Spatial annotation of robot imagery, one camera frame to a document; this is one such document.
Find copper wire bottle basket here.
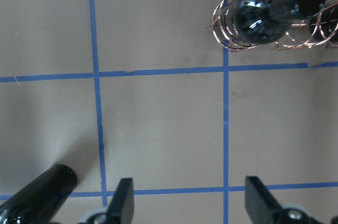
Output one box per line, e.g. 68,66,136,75
206,0,338,52

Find dark wine bottle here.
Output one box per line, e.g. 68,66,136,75
223,0,326,45
1,164,78,223
309,6,337,42

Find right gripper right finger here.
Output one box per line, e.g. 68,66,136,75
245,176,283,224

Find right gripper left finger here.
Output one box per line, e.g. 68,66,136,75
106,178,134,224

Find brown paper table mat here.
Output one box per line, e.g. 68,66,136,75
1,0,337,223

